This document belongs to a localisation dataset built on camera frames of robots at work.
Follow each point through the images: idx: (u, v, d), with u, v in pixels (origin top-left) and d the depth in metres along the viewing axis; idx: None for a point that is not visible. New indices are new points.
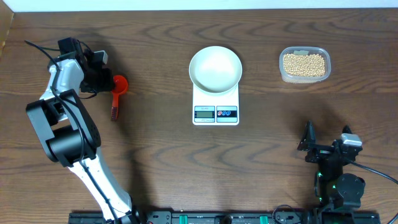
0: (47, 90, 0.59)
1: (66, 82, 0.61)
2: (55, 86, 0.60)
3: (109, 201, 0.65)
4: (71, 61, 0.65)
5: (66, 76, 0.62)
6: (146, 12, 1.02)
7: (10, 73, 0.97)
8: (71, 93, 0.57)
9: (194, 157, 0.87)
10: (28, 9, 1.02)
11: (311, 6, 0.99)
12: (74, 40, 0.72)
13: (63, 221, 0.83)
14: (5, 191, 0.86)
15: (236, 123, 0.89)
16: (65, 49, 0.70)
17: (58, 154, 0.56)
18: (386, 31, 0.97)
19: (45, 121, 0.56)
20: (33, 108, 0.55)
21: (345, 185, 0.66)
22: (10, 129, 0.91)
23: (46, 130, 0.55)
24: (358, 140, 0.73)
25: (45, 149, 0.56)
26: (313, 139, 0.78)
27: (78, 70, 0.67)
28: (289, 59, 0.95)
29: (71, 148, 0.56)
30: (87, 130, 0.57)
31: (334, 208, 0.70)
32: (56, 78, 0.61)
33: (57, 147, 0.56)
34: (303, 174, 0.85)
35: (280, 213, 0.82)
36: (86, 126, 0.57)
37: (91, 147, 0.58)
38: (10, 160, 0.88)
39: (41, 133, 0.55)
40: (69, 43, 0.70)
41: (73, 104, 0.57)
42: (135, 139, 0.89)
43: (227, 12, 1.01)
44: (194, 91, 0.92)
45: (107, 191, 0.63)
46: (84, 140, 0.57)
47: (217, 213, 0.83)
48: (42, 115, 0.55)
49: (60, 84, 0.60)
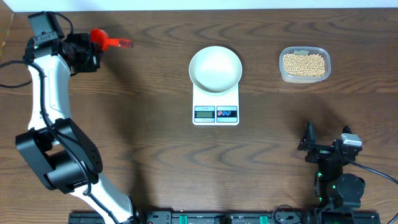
0: (37, 114, 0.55)
1: (56, 100, 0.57)
2: (43, 108, 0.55)
3: (111, 213, 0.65)
4: (55, 61, 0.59)
5: (53, 89, 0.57)
6: (146, 12, 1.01)
7: (9, 73, 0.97)
8: (68, 123, 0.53)
9: (194, 157, 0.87)
10: (28, 9, 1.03)
11: (311, 6, 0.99)
12: (50, 16, 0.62)
13: (63, 221, 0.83)
14: (6, 191, 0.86)
15: (236, 123, 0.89)
16: (40, 29, 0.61)
17: (58, 184, 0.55)
18: (385, 31, 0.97)
19: (39, 156, 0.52)
20: (24, 141, 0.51)
21: (345, 186, 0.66)
22: (10, 129, 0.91)
23: (43, 164, 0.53)
24: (358, 140, 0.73)
25: (44, 181, 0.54)
26: (313, 139, 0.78)
27: (64, 71, 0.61)
28: (290, 58, 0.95)
29: (73, 178, 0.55)
30: (89, 161, 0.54)
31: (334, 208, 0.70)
32: (43, 94, 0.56)
33: (55, 178, 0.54)
34: (303, 174, 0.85)
35: (280, 213, 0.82)
36: (86, 157, 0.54)
37: (92, 177, 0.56)
38: (10, 160, 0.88)
39: (35, 165, 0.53)
40: (45, 20, 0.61)
41: (69, 136, 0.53)
42: (135, 139, 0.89)
43: (227, 12, 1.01)
44: (194, 91, 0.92)
45: (109, 205, 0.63)
46: (84, 172, 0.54)
47: (217, 213, 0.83)
48: (36, 149, 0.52)
49: (49, 104, 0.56)
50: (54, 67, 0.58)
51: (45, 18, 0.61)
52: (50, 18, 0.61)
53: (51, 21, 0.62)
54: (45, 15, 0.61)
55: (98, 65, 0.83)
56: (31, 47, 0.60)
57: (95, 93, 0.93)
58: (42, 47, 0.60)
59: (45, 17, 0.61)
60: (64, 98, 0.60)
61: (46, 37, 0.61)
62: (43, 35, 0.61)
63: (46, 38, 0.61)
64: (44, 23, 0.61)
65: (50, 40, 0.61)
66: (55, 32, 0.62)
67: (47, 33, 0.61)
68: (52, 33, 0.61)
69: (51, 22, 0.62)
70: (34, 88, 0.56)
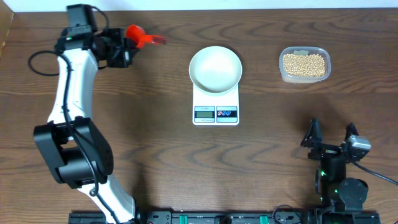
0: (58, 107, 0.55)
1: (79, 98, 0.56)
2: (64, 103, 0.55)
3: (113, 213, 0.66)
4: (84, 56, 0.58)
5: (77, 86, 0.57)
6: (146, 12, 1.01)
7: (9, 73, 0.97)
8: (86, 122, 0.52)
9: (194, 157, 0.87)
10: (28, 9, 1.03)
11: (311, 6, 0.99)
12: (86, 8, 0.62)
13: (63, 221, 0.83)
14: (6, 191, 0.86)
15: (236, 123, 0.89)
16: (74, 20, 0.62)
17: (66, 180, 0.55)
18: (386, 31, 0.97)
19: (53, 150, 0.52)
20: (42, 133, 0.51)
21: (348, 191, 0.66)
22: (10, 129, 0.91)
23: (56, 158, 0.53)
24: (367, 145, 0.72)
25: (54, 174, 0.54)
26: (319, 137, 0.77)
27: (91, 68, 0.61)
28: (290, 58, 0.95)
29: (82, 176, 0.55)
30: (101, 162, 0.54)
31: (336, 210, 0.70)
32: (67, 88, 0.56)
33: (66, 173, 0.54)
34: (303, 174, 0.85)
35: (280, 213, 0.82)
36: (98, 158, 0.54)
37: (101, 177, 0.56)
38: (10, 160, 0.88)
39: (48, 159, 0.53)
40: (81, 12, 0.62)
41: (85, 136, 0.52)
42: (135, 139, 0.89)
43: (227, 12, 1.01)
44: (194, 91, 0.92)
45: (112, 205, 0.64)
46: (94, 172, 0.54)
47: (217, 213, 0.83)
48: (51, 142, 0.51)
49: (72, 101, 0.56)
50: (83, 62, 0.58)
51: (81, 10, 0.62)
52: (86, 11, 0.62)
53: (86, 14, 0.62)
54: (81, 9, 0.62)
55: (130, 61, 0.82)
56: (63, 38, 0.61)
57: (96, 92, 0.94)
58: (74, 39, 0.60)
59: (81, 10, 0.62)
60: (87, 94, 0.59)
61: (79, 29, 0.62)
62: (78, 27, 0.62)
63: (79, 30, 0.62)
64: (79, 15, 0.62)
65: (82, 32, 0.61)
66: (89, 26, 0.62)
67: (81, 25, 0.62)
68: (86, 27, 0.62)
69: (87, 15, 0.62)
70: (60, 80, 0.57)
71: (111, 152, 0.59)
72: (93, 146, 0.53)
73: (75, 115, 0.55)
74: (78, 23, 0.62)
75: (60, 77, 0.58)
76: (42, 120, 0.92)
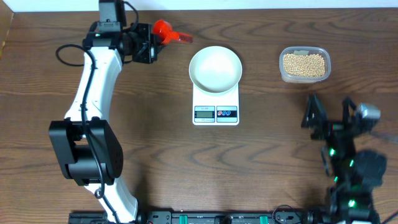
0: (77, 104, 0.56)
1: (99, 98, 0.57)
2: (84, 102, 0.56)
3: (115, 213, 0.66)
4: (111, 56, 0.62)
5: (99, 85, 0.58)
6: (146, 12, 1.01)
7: (9, 73, 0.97)
8: (102, 125, 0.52)
9: (194, 157, 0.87)
10: (28, 9, 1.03)
11: (310, 6, 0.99)
12: (118, 6, 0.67)
13: (63, 221, 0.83)
14: (5, 191, 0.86)
15: (236, 123, 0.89)
16: (105, 17, 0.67)
17: (74, 177, 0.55)
18: (386, 30, 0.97)
19: (66, 147, 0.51)
20: (58, 129, 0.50)
21: (367, 165, 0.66)
22: (10, 129, 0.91)
23: (67, 155, 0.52)
24: (376, 112, 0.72)
25: (63, 170, 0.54)
26: (324, 114, 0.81)
27: (114, 67, 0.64)
28: (290, 58, 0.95)
29: (89, 175, 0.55)
30: (110, 165, 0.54)
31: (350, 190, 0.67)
32: (89, 86, 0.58)
33: (74, 171, 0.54)
34: (303, 174, 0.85)
35: (280, 213, 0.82)
36: (109, 160, 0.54)
37: (108, 179, 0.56)
38: (10, 160, 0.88)
39: (60, 155, 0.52)
40: (112, 9, 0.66)
41: (99, 139, 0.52)
42: (135, 139, 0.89)
43: (227, 12, 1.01)
44: (195, 91, 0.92)
45: (115, 206, 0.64)
46: (102, 173, 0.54)
47: (217, 213, 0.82)
48: (65, 140, 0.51)
49: (91, 99, 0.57)
50: (108, 61, 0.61)
51: (112, 7, 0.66)
52: (117, 7, 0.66)
53: (117, 11, 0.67)
54: (114, 4, 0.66)
55: (155, 56, 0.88)
56: (92, 33, 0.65)
57: None
58: (103, 36, 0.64)
59: (113, 5, 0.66)
60: (107, 96, 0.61)
61: (109, 25, 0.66)
62: (107, 22, 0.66)
63: (109, 25, 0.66)
64: (111, 11, 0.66)
65: (112, 28, 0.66)
66: (119, 22, 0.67)
67: (111, 22, 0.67)
68: (116, 23, 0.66)
69: (117, 12, 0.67)
70: (84, 76, 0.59)
71: (120, 154, 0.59)
72: (105, 149, 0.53)
73: (92, 115, 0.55)
74: (109, 19, 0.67)
75: (84, 73, 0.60)
76: (42, 120, 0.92)
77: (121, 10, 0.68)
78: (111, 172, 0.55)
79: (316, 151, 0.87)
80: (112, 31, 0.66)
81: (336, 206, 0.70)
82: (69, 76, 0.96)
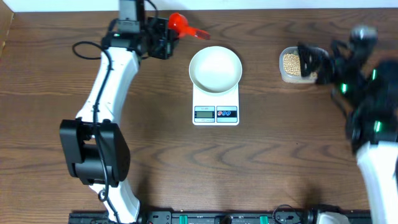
0: (90, 106, 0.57)
1: (112, 101, 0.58)
2: (97, 104, 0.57)
3: (117, 213, 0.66)
4: (127, 58, 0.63)
5: (113, 88, 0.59)
6: None
7: (10, 73, 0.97)
8: (112, 129, 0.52)
9: (194, 157, 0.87)
10: (28, 9, 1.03)
11: (310, 6, 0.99)
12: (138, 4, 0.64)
13: (63, 221, 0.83)
14: (6, 191, 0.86)
15: (236, 123, 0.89)
16: (124, 15, 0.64)
17: (79, 175, 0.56)
18: (386, 30, 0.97)
19: (75, 146, 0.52)
20: (69, 128, 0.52)
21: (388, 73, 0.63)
22: (10, 129, 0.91)
23: (75, 154, 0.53)
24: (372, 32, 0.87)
25: (69, 168, 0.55)
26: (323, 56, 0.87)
27: (130, 70, 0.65)
28: (290, 58, 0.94)
29: (95, 177, 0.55)
30: (116, 169, 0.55)
31: (375, 103, 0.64)
32: (103, 88, 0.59)
33: (81, 170, 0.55)
34: (303, 174, 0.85)
35: (280, 213, 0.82)
36: (115, 165, 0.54)
37: (113, 182, 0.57)
38: (10, 160, 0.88)
39: (68, 154, 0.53)
40: (133, 8, 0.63)
41: (107, 142, 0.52)
42: (135, 139, 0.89)
43: (227, 12, 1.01)
44: (194, 92, 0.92)
45: (117, 206, 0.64)
46: (108, 176, 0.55)
47: (217, 213, 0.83)
48: (74, 139, 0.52)
49: (104, 101, 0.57)
50: (124, 64, 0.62)
51: (132, 5, 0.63)
52: (137, 5, 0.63)
53: (137, 10, 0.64)
54: (134, 2, 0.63)
55: (170, 53, 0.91)
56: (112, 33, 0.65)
57: None
58: (122, 37, 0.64)
59: (133, 4, 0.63)
60: (120, 98, 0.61)
61: (128, 24, 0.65)
62: (127, 22, 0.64)
63: (129, 25, 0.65)
64: (130, 10, 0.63)
65: (130, 29, 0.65)
66: (138, 22, 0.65)
67: (130, 20, 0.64)
68: (135, 24, 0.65)
69: (138, 11, 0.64)
70: (100, 76, 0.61)
71: (127, 157, 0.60)
72: (112, 153, 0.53)
73: (103, 117, 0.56)
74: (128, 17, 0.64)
75: (100, 72, 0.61)
76: (42, 120, 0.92)
77: (142, 9, 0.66)
78: (115, 176, 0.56)
79: (316, 151, 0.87)
80: (131, 32, 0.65)
81: (359, 129, 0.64)
82: (69, 76, 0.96)
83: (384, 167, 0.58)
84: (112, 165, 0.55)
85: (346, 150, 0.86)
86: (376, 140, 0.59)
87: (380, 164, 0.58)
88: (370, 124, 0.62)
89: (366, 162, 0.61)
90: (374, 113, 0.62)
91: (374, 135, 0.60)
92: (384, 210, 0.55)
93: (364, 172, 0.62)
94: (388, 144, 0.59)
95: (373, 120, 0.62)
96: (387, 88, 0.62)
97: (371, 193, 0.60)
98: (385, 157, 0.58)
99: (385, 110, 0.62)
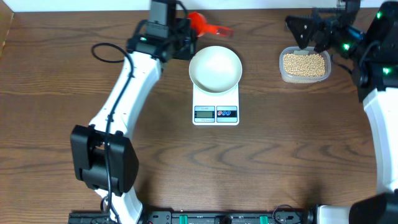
0: (106, 114, 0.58)
1: (129, 111, 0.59)
2: (112, 114, 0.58)
3: (117, 216, 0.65)
4: (150, 68, 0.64)
5: (131, 98, 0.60)
6: (146, 12, 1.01)
7: (10, 73, 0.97)
8: (124, 143, 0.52)
9: (194, 157, 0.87)
10: (28, 9, 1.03)
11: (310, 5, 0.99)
12: (168, 7, 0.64)
13: (64, 221, 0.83)
14: (6, 191, 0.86)
15: (236, 123, 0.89)
16: (154, 18, 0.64)
17: (85, 181, 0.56)
18: None
19: (84, 154, 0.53)
20: (80, 135, 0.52)
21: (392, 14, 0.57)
22: (10, 129, 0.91)
23: (83, 161, 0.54)
24: None
25: (76, 172, 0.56)
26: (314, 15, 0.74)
27: (151, 78, 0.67)
28: (290, 58, 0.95)
29: (100, 185, 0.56)
30: (122, 182, 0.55)
31: (382, 45, 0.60)
32: (121, 96, 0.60)
33: (86, 176, 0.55)
34: (303, 174, 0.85)
35: (280, 213, 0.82)
36: (121, 177, 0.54)
37: (117, 192, 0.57)
38: (10, 160, 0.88)
39: (77, 159, 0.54)
40: (162, 12, 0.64)
41: (117, 155, 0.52)
42: (135, 139, 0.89)
43: (227, 12, 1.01)
44: (194, 91, 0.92)
45: (119, 208, 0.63)
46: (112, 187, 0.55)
47: (217, 213, 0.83)
48: (84, 147, 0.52)
49: (120, 111, 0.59)
50: (147, 72, 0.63)
51: (163, 10, 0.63)
52: (168, 9, 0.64)
53: (166, 15, 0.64)
54: (165, 5, 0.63)
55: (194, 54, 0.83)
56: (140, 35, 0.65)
57: (96, 92, 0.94)
58: (149, 42, 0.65)
59: (165, 7, 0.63)
60: (137, 106, 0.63)
61: (157, 27, 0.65)
62: (155, 25, 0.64)
63: (157, 28, 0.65)
64: (161, 14, 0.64)
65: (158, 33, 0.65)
66: (166, 27, 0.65)
67: (160, 24, 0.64)
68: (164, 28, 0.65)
69: (167, 15, 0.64)
70: (120, 82, 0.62)
71: (135, 169, 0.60)
72: (120, 167, 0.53)
73: (117, 129, 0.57)
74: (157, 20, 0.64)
75: (121, 78, 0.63)
76: (42, 121, 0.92)
77: (171, 12, 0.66)
78: (120, 186, 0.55)
79: (316, 151, 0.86)
80: (158, 36, 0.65)
81: (365, 71, 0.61)
82: (69, 76, 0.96)
83: (389, 108, 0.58)
84: (117, 176, 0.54)
85: (346, 150, 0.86)
86: (384, 86, 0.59)
87: (389, 107, 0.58)
88: (379, 66, 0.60)
89: (374, 106, 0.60)
90: (380, 60, 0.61)
91: (382, 79, 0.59)
92: (390, 152, 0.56)
93: (371, 118, 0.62)
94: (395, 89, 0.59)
95: (380, 64, 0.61)
96: (392, 27, 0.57)
97: (376, 136, 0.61)
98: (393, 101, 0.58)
99: (389, 56, 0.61)
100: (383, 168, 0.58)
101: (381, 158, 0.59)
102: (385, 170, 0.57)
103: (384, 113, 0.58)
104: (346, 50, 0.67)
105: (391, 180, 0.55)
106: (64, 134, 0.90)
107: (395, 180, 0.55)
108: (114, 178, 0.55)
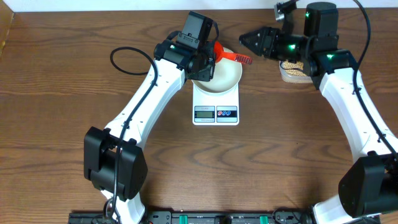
0: (123, 119, 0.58)
1: (145, 119, 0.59)
2: (129, 120, 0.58)
3: (119, 218, 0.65)
4: (175, 78, 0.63)
5: (150, 107, 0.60)
6: (146, 12, 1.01)
7: (10, 73, 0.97)
8: (135, 152, 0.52)
9: (194, 157, 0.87)
10: (28, 9, 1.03)
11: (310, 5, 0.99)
12: (205, 24, 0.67)
13: (64, 221, 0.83)
14: (6, 191, 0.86)
15: (236, 123, 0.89)
16: (188, 30, 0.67)
17: (92, 181, 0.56)
18: (386, 30, 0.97)
19: (96, 155, 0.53)
20: (94, 136, 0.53)
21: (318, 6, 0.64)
22: (10, 129, 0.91)
23: (93, 162, 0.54)
24: None
25: (85, 171, 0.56)
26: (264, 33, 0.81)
27: (173, 89, 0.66)
28: None
29: (107, 187, 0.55)
30: (129, 188, 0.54)
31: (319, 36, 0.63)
32: (140, 104, 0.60)
33: (94, 177, 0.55)
34: (303, 174, 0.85)
35: (280, 213, 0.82)
36: (128, 183, 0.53)
37: (123, 197, 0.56)
38: (10, 160, 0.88)
39: (87, 160, 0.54)
40: (197, 25, 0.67)
41: (127, 162, 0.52)
42: None
43: (227, 12, 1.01)
44: (194, 92, 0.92)
45: (120, 209, 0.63)
46: (118, 192, 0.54)
47: (217, 213, 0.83)
48: (96, 149, 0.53)
49: (137, 119, 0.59)
50: (170, 82, 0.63)
51: (199, 24, 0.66)
52: (203, 24, 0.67)
53: (201, 29, 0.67)
54: (201, 20, 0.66)
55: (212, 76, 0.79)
56: (169, 45, 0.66)
57: (95, 92, 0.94)
58: (177, 51, 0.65)
59: (201, 21, 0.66)
60: (155, 114, 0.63)
61: (188, 39, 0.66)
62: (188, 37, 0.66)
63: (188, 40, 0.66)
64: (196, 27, 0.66)
65: (189, 44, 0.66)
66: (198, 40, 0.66)
67: (191, 37, 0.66)
68: (194, 42, 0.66)
69: (201, 29, 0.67)
70: (142, 88, 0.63)
71: (143, 177, 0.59)
72: (129, 173, 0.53)
73: (130, 136, 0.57)
74: (189, 33, 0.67)
75: (145, 84, 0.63)
76: (42, 121, 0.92)
77: (206, 28, 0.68)
78: (126, 193, 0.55)
79: (316, 151, 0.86)
80: (189, 46, 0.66)
81: (314, 61, 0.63)
82: (69, 76, 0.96)
83: (343, 84, 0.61)
84: (124, 183, 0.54)
85: (346, 150, 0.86)
86: (332, 70, 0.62)
87: (342, 84, 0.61)
88: (323, 54, 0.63)
89: (329, 89, 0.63)
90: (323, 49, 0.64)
91: (329, 65, 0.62)
92: (354, 124, 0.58)
93: (331, 100, 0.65)
94: (344, 70, 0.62)
95: (324, 52, 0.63)
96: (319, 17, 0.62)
97: (341, 115, 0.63)
98: (341, 78, 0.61)
99: (329, 43, 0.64)
100: (354, 141, 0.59)
101: (350, 134, 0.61)
102: (357, 142, 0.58)
103: (338, 91, 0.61)
104: (293, 50, 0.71)
105: (362, 145, 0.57)
106: (64, 134, 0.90)
107: (365, 145, 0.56)
108: (120, 183, 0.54)
